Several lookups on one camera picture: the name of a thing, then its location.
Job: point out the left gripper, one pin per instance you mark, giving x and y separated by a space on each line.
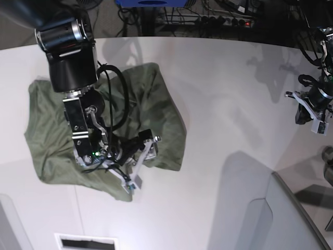
319 95

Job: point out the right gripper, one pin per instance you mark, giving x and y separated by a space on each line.
124 148

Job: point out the green t-shirt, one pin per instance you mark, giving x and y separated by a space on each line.
48 135

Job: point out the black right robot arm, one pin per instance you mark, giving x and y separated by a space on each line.
64 33

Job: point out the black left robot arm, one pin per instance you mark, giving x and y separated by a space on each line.
318 16

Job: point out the metal cylinder fixture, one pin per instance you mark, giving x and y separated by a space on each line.
327 158

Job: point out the black power strip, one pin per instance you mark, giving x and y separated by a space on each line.
226 21

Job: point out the blue box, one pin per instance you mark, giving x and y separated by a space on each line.
152 3

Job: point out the grey metal rail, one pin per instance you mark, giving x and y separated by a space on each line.
292 226

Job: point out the black table leg post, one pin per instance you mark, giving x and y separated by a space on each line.
148 20

